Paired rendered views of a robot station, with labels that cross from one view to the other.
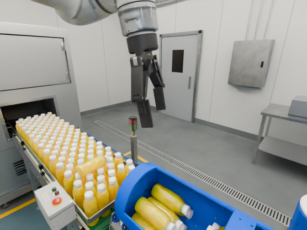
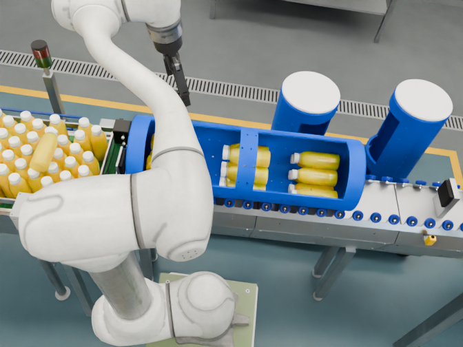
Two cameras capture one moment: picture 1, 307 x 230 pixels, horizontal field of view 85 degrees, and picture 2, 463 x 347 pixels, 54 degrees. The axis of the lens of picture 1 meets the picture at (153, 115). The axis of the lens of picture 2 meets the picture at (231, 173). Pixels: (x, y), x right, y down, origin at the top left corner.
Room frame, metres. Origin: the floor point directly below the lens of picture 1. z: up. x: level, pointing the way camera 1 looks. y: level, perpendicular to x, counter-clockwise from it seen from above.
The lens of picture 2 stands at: (-0.38, 0.56, 2.51)
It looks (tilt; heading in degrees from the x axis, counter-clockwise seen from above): 54 degrees down; 314
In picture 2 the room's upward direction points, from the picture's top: 9 degrees clockwise
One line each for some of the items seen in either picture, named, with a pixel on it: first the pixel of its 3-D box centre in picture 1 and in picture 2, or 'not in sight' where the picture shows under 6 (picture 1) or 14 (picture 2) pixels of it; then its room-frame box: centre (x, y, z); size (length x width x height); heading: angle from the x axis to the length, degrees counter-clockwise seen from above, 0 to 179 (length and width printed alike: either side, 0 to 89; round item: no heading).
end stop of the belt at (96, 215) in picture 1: (122, 196); (103, 166); (0.73, 0.17, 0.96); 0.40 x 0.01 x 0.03; 138
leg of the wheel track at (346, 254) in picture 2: not in sight; (332, 274); (-0.08, -0.62, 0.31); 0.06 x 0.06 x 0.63; 48
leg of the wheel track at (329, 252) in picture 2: not in sight; (330, 250); (0.03, -0.72, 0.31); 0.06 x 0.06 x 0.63; 48
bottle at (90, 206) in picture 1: (91, 208); not in sight; (0.63, 0.31, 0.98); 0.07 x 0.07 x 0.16
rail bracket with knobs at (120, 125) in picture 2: not in sight; (122, 133); (0.85, 0.01, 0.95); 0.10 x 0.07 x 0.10; 138
